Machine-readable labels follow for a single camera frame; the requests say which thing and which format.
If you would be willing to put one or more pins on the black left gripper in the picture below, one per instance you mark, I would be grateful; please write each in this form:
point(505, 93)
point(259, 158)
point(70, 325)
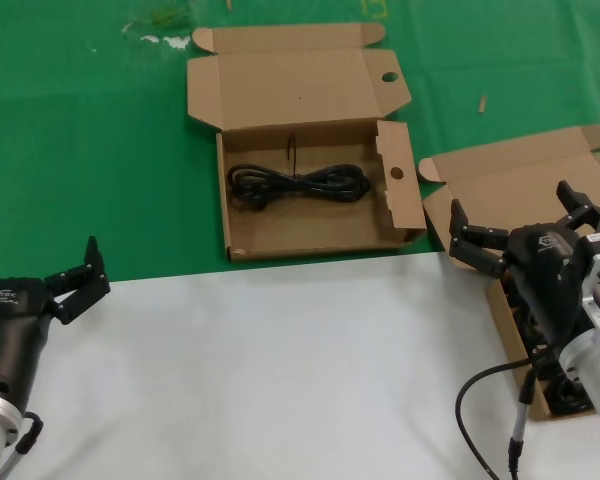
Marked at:
point(10, 320)

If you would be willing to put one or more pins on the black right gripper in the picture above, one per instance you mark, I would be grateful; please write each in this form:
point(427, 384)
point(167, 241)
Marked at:
point(547, 275)

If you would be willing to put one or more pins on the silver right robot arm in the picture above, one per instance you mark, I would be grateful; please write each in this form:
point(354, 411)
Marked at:
point(597, 385)

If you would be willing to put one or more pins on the green table cloth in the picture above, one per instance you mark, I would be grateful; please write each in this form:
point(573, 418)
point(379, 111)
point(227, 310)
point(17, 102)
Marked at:
point(80, 150)

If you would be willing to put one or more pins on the cardboard box with round holes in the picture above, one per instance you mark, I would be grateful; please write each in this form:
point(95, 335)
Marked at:
point(300, 100)

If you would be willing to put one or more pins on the plain brown cardboard mailer box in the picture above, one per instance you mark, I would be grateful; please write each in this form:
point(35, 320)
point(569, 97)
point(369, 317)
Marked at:
point(505, 175)

